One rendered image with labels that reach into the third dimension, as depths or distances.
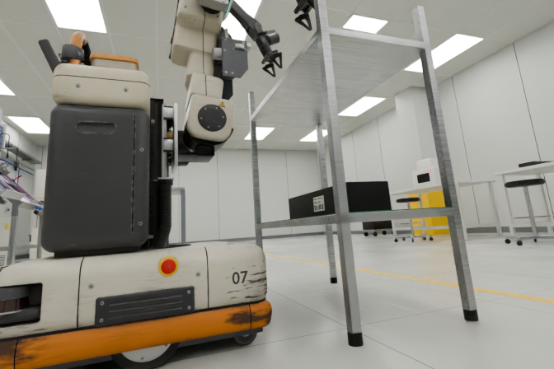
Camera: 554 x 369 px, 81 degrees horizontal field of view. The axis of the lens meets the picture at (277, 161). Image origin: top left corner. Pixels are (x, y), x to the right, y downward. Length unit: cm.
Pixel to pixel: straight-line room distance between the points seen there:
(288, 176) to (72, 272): 1057
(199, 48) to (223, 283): 87
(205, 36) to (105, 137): 60
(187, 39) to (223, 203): 939
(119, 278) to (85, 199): 22
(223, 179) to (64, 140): 976
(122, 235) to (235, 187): 981
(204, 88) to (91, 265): 68
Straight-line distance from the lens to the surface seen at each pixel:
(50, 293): 96
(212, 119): 121
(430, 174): 568
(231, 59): 131
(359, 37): 120
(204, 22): 139
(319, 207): 137
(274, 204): 1102
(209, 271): 94
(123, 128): 102
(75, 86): 107
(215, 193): 1058
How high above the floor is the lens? 32
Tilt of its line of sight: 12 degrees up
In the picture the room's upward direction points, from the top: 4 degrees counter-clockwise
